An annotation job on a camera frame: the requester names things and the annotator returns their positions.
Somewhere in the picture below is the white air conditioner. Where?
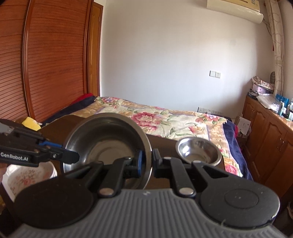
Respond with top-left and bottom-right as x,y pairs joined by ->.
207,0 -> 264,24

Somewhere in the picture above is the patterned beige curtain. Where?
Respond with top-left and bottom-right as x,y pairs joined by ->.
265,0 -> 285,95

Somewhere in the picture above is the wooden side cabinet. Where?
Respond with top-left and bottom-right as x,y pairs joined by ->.
242,96 -> 292,202

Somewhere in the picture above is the wooden slatted wardrobe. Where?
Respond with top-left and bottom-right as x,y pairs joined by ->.
1,1 -> 103,122

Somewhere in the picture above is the red folded cloth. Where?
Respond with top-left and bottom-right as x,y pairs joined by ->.
70,93 -> 95,105

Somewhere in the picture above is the floral bed quilt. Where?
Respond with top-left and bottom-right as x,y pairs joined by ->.
71,97 -> 252,179

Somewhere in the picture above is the white wall switch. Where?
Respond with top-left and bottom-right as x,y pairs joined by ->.
209,71 -> 220,78

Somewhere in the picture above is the stack of books and boxes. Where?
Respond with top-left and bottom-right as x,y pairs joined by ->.
247,76 -> 275,100

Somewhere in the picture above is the dark blue blanket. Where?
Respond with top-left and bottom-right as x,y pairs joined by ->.
41,97 -> 96,127

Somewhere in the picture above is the yellow plush toy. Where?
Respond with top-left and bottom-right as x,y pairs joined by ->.
21,117 -> 41,131

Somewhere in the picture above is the white wall socket strip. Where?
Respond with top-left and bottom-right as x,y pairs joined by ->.
197,107 -> 222,116

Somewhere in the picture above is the large steel bowl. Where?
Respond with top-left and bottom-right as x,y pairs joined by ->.
61,113 -> 152,189

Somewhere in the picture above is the floral tray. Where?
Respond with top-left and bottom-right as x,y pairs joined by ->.
2,162 -> 58,202

